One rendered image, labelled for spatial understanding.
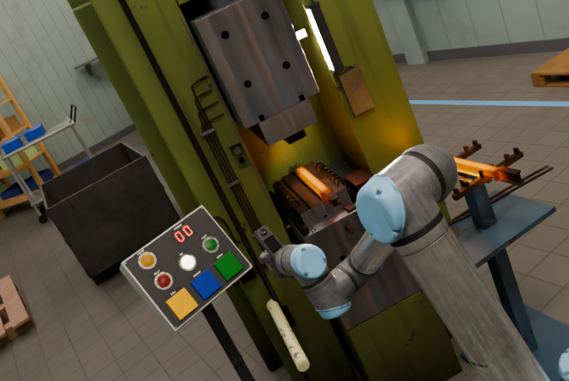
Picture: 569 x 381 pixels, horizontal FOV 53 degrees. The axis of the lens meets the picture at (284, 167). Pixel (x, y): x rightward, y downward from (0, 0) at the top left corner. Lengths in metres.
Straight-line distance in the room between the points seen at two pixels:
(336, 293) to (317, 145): 1.14
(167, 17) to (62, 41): 8.91
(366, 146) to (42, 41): 9.04
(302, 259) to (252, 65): 0.75
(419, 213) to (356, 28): 1.26
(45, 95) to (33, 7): 1.50
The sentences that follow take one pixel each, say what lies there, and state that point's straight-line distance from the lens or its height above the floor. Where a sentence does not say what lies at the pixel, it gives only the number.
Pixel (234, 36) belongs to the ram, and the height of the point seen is 1.67.
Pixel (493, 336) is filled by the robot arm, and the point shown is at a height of 1.09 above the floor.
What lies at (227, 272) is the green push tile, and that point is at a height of 1.00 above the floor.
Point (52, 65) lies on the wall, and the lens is 10.87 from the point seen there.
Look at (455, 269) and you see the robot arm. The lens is 1.10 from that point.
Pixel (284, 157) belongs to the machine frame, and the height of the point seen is 1.05.
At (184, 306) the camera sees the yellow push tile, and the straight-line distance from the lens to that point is 1.89.
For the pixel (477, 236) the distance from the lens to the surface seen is 2.23.
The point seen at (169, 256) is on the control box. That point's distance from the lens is 1.92.
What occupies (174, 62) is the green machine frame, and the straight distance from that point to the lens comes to 2.06.
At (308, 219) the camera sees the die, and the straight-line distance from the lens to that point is 2.13.
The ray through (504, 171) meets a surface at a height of 0.94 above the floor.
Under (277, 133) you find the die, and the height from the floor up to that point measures 1.30.
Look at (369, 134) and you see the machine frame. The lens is 2.28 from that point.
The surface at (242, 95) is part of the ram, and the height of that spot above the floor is 1.48.
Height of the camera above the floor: 1.86
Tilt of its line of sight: 19 degrees down
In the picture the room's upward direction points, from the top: 25 degrees counter-clockwise
